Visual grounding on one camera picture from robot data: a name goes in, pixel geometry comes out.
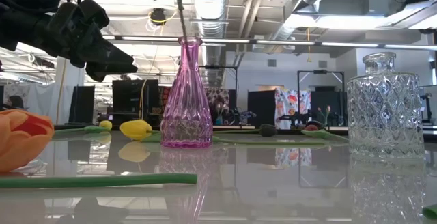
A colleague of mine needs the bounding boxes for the pink background flowers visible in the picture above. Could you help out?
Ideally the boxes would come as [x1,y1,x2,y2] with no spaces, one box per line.
[316,104,333,126]

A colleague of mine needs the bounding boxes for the black divider panel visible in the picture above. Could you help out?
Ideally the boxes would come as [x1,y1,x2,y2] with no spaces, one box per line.
[247,90,277,128]

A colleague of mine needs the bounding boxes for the floral printed cloth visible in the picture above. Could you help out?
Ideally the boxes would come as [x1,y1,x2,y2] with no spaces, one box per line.
[274,87,312,130]

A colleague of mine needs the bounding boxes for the orange artificial tulip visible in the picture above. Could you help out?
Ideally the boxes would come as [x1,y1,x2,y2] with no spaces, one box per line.
[422,203,437,220]
[0,109,55,174]

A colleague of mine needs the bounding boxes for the maroon artificial tulip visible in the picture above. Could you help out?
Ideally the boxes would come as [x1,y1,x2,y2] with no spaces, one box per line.
[300,124,350,142]

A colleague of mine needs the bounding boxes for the thin yellow ceiling cable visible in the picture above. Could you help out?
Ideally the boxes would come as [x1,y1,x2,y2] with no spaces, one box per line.
[138,10,178,121]

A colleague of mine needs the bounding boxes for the long light strip beam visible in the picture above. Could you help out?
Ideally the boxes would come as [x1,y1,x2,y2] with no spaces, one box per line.
[102,34,437,51]

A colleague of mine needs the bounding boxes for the black cabinet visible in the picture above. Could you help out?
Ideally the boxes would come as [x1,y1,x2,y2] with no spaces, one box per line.
[111,79,160,126]

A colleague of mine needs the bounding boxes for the white building column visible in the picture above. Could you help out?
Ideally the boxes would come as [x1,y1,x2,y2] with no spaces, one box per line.
[54,56,86,126]

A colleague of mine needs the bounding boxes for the purple ribbed glass vase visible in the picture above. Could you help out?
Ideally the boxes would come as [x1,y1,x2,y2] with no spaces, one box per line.
[160,36,214,149]

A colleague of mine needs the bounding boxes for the clear diamond-cut glass vase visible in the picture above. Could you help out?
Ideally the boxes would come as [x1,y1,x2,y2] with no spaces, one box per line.
[346,51,426,160]

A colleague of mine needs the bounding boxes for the black ceiling dome device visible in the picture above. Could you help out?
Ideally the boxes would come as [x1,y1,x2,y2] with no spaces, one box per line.
[150,8,167,26]

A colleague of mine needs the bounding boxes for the black partition panel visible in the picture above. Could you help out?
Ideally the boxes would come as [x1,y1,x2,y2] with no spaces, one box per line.
[68,85,96,124]

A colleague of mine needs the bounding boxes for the black metal frame stand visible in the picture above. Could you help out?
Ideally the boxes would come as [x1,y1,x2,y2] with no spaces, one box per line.
[296,69,346,128]

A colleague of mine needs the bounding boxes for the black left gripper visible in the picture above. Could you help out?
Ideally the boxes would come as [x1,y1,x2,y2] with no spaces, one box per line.
[44,0,139,83]

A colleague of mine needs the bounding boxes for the dark purple artificial tulip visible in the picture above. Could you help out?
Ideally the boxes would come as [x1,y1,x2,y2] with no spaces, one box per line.
[0,173,199,190]

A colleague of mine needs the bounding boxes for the yellow artificial tulip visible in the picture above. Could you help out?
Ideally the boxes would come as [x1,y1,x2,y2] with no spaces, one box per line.
[53,120,113,137]
[119,119,330,147]

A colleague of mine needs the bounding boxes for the long yellow hanging cable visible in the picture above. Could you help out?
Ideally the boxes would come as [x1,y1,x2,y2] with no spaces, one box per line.
[55,56,69,125]

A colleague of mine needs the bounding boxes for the ribbed silver ventilation duct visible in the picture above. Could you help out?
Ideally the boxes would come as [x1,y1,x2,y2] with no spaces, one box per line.
[189,0,229,88]

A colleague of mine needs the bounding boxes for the white curtain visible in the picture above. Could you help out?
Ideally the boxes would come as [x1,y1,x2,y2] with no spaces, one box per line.
[3,83,57,126]

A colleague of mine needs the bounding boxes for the spotted dark cloth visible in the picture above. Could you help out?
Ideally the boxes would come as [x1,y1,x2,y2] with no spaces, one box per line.
[204,87,230,126]

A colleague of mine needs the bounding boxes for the person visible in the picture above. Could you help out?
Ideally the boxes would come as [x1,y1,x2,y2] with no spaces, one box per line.
[1,95,28,111]

